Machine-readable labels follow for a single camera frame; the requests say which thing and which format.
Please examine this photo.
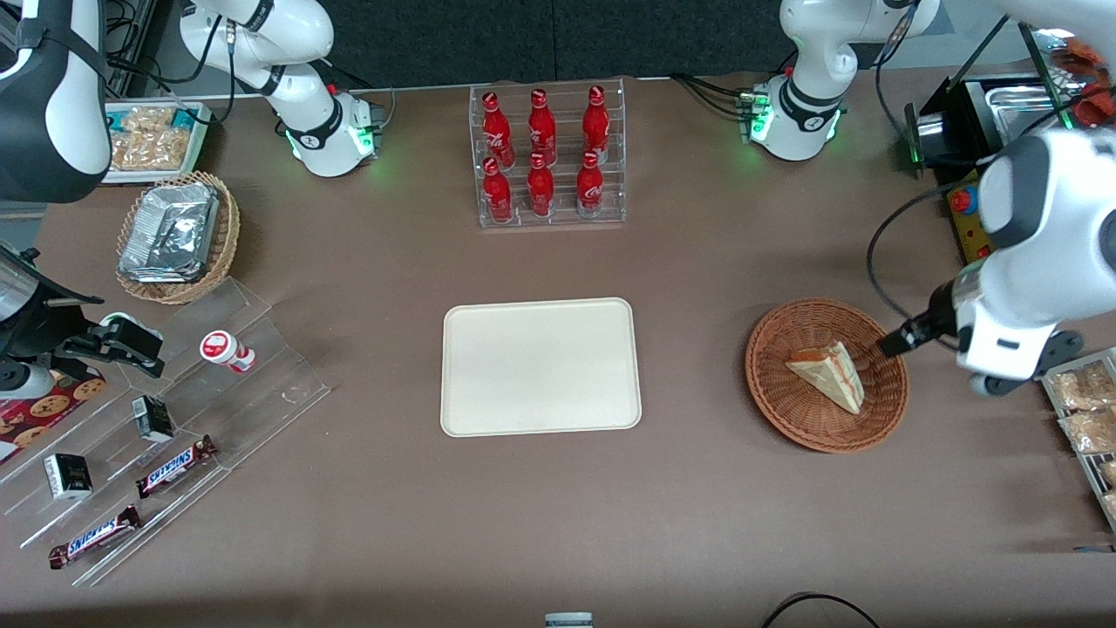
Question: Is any black appliance with metal tray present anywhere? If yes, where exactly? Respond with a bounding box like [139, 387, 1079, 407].
[903, 73, 1099, 181]

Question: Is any white snack bin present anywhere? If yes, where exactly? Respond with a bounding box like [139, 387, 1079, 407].
[102, 100, 215, 185]

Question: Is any oval tan wicker basket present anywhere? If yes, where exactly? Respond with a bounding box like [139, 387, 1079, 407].
[115, 171, 242, 305]

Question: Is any red cola bottle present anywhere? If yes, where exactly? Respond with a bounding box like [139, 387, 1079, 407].
[575, 150, 605, 219]
[482, 91, 514, 168]
[481, 157, 514, 224]
[527, 88, 558, 167]
[582, 85, 611, 163]
[527, 153, 556, 219]

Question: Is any clear stepped acrylic stand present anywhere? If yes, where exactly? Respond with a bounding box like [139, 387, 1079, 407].
[0, 277, 332, 588]

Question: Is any round brown wicker basket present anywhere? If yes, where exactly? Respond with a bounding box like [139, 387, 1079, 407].
[745, 298, 909, 454]

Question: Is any red orange decoration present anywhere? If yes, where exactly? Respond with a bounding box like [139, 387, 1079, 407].
[1049, 33, 1116, 128]

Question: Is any clear bag of brown snacks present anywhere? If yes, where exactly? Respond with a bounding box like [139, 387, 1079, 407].
[108, 106, 201, 172]

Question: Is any black loose cable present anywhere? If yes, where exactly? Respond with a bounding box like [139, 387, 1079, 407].
[761, 592, 883, 628]

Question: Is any grey tray of snack bags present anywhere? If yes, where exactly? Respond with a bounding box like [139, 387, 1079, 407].
[1041, 346, 1116, 534]

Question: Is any triangle sandwich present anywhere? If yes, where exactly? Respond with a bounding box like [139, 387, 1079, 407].
[786, 341, 866, 415]

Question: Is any clear bag of brown crackers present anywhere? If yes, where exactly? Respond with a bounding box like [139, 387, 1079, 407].
[1058, 407, 1116, 455]
[1049, 360, 1116, 412]

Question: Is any brown Snickers bar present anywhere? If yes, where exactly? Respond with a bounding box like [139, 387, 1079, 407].
[48, 505, 143, 571]
[135, 434, 218, 500]

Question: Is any black base cable bundle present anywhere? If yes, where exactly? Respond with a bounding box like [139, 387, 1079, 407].
[670, 73, 752, 119]

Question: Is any small black carton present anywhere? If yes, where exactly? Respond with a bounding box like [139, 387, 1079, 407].
[131, 395, 176, 444]
[43, 454, 94, 502]

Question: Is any small red capped bottle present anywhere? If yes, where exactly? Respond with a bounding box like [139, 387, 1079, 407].
[200, 331, 257, 374]

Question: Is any silver foil packet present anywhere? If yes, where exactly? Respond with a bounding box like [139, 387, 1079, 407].
[118, 202, 219, 284]
[139, 181, 221, 215]

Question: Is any red chocolate chip cookie box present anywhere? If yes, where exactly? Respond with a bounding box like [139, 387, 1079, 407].
[0, 370, 108, 465]

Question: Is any yellow emergency stop box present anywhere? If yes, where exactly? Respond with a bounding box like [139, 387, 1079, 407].
[947, 170, 997, 264]

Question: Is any clear acrylic bottle rack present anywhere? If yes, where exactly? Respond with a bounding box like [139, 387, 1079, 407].
[469, 77, 627, 229]

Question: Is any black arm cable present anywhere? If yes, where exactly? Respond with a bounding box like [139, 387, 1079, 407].
[866, 179, 982, 358]

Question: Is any cream rectangular plastic tray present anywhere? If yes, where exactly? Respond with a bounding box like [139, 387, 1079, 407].
[440, 297, 643, 438]

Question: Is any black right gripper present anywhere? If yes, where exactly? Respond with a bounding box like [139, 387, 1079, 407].
[0, 297, 167, 386]

